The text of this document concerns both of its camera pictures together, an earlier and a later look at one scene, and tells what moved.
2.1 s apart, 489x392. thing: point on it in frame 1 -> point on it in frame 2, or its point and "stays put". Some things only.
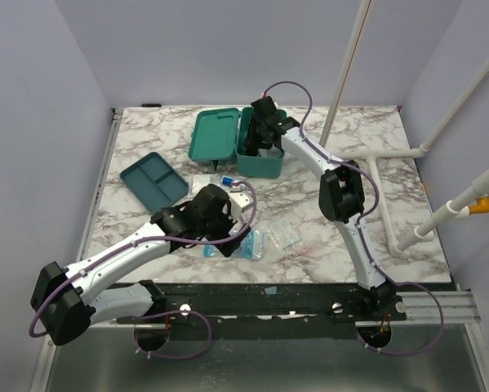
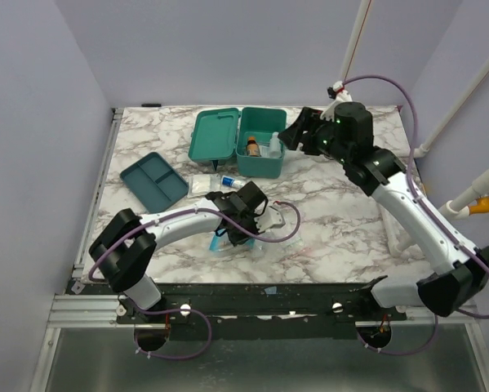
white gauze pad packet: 195,183 stays put
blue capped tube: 228,181 stays put
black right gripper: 257,139 -> 305,133
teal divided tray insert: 155,182 stays put
